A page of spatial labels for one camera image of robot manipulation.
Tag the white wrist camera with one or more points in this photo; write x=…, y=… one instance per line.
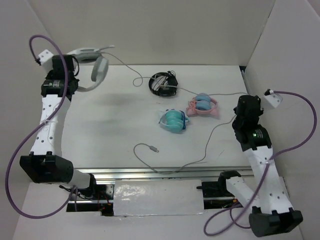
x=45, y=59
x=271, y=100

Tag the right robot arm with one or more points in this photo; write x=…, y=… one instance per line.
x=271, y=212

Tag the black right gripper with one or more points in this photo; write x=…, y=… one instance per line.
x=261, y=112

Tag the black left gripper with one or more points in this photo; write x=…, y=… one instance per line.
x=49, y=75

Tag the white taped cover plate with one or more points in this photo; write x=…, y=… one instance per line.
x=158, y=198

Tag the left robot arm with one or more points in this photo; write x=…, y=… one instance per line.
x=45, y=164

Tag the pink blue cat-ear headphones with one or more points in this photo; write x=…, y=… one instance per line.
x=203, y=105

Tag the black headphones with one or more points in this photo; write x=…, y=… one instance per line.
x=163, y=84

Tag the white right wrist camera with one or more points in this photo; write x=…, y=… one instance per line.
x=271, y=100

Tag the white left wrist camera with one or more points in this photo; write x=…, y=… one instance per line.
x=45, y=59

